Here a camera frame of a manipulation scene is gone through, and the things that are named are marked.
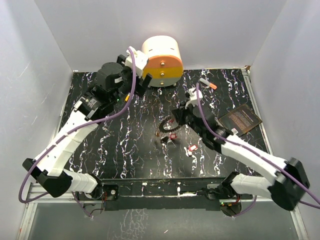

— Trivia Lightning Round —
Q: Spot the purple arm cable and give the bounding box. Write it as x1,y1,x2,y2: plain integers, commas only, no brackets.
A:
195,82,320,218
18,46,138,218

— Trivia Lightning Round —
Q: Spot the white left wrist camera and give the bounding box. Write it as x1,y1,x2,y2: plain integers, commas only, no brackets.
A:
124,46,149,78

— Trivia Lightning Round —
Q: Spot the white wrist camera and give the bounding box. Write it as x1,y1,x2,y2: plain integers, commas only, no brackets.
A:
124,46,149,78
185,87,203,109

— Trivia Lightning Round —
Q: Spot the yellow and white pen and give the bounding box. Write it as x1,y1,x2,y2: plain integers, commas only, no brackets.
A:
125,94,130,102

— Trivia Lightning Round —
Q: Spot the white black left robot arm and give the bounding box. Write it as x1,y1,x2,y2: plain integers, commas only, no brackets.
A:
22,50,152,200

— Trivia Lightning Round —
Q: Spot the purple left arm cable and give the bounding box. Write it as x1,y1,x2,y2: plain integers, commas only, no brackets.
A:
18,46,138,218

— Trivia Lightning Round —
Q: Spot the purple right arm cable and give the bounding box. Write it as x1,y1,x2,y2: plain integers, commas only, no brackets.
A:
195,82,320,218

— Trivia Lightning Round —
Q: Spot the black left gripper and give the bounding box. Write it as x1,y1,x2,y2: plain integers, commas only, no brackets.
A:
110,55,151,105

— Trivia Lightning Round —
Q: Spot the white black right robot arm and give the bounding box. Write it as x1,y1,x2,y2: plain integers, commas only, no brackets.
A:
172,104,310,211

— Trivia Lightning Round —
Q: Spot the dark paperback book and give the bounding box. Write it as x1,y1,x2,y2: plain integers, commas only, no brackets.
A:
218,104,262,137

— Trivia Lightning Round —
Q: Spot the round three-colour drawer cabinet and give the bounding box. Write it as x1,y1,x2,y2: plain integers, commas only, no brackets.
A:
141,35,184,88

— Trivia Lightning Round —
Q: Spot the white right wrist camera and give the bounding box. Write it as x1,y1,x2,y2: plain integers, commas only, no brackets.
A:
185,87,203,109

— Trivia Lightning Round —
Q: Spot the orange and grey marker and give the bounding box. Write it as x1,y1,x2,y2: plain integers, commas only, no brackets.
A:
199,78,218,90

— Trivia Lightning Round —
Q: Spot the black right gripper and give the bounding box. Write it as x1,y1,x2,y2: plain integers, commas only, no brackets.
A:
172,100,205,138

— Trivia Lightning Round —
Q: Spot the aluminium frame rail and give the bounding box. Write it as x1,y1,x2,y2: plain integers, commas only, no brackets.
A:
18,181,308,240

